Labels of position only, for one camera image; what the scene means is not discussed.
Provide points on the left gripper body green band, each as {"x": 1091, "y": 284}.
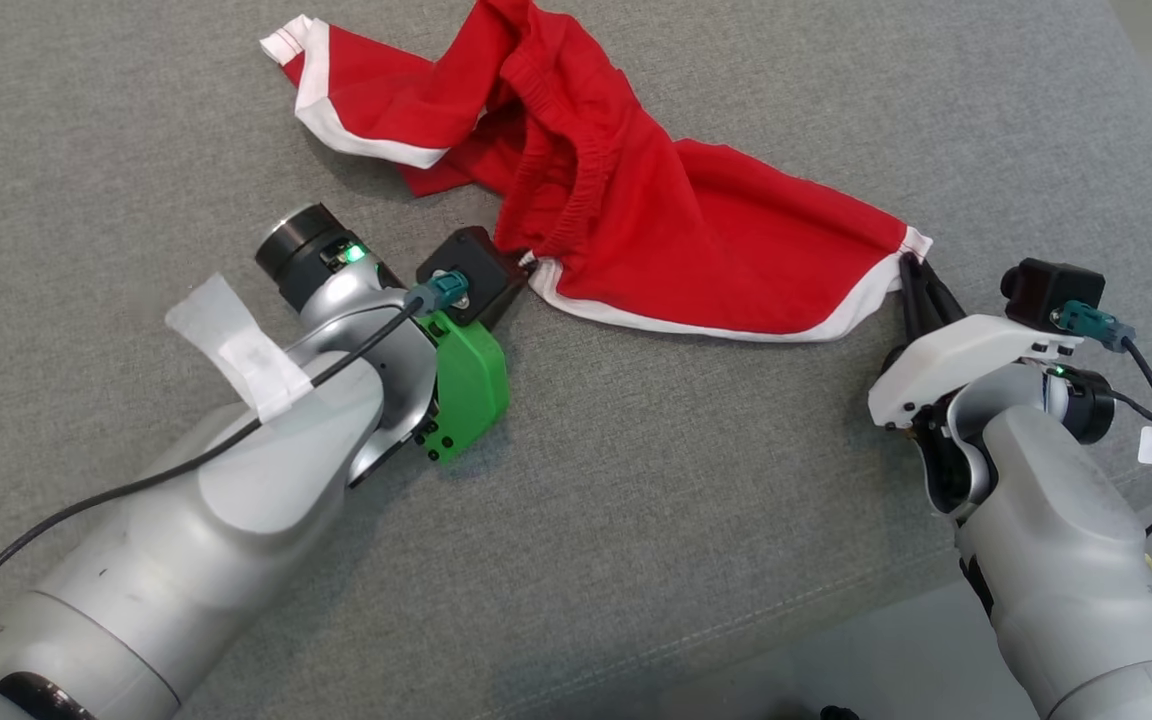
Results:
{"x": 471, "y": 390}

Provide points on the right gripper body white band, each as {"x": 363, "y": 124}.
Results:
{"x": 966, "y": 355}

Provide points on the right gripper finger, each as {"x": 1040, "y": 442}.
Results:
{"x": 944, "y": 310}
{"x": 913, "y": 305}

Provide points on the red shorts with white trim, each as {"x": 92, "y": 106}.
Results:
{"x": 656, "y": 220}

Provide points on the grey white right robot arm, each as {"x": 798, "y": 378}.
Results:
{"x": 1056, "y": 520}

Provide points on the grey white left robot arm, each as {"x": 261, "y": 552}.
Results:
{"x": 216, "y": 520}

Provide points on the white tape strip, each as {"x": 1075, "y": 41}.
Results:
{"x": 246, "y": 350}

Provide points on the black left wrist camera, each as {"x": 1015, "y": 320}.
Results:
{"x": 481, "y": 262}

